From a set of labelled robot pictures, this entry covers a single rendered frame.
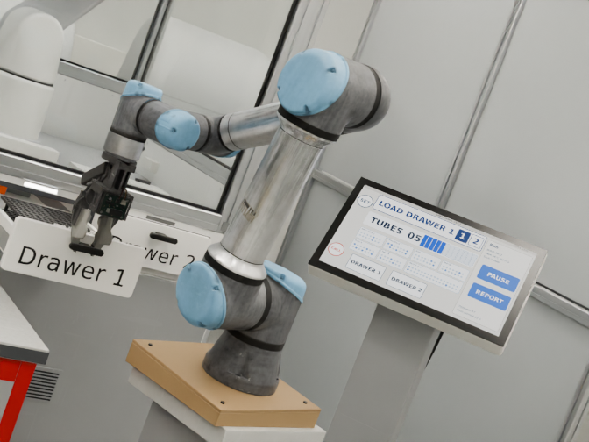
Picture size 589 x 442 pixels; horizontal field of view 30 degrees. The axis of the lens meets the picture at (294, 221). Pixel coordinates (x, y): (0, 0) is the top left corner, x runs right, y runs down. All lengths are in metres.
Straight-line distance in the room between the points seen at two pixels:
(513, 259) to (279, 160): 1.05
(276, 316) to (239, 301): 0.12
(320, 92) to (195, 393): 0.59
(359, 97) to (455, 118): 2.31
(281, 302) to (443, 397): 1.85
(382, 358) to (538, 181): 1.12
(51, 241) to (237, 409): 0.56
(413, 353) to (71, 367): 0.85
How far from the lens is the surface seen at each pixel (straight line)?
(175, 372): 2.04
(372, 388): 2.83
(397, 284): 2.71
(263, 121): 2.09
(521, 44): 4.01
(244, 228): 1.90
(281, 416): 2.07
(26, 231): 2.24
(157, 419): 2.15
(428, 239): 2.79
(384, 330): 2.81
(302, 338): 4.65
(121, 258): 2.33
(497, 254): 2.79
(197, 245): 2.75
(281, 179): 1.87
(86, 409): 2.83
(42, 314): 2.69
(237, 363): 2.06
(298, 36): 2.77
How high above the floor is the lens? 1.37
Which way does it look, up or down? 7 degrees down
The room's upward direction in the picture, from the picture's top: 21 degrees clockwise
